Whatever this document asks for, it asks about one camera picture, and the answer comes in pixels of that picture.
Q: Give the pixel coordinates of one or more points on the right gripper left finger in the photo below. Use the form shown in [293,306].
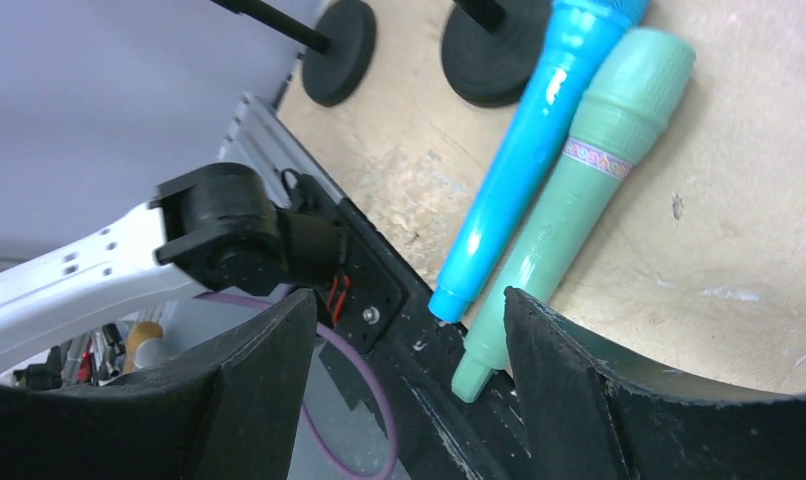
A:
[227,408]

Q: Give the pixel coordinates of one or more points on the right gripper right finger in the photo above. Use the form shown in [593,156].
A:
[594,409]

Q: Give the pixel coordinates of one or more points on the mint green microphone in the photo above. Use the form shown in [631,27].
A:
[621,114]

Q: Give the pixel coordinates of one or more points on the blue microphone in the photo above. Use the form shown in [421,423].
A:
[578,37]

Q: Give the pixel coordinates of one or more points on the black round-base stand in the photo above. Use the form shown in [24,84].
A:
[489,49]

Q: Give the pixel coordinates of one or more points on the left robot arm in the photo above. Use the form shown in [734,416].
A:
[209,230]

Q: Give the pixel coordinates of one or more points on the black shock-mount left stand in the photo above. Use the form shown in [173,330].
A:
[339,48]

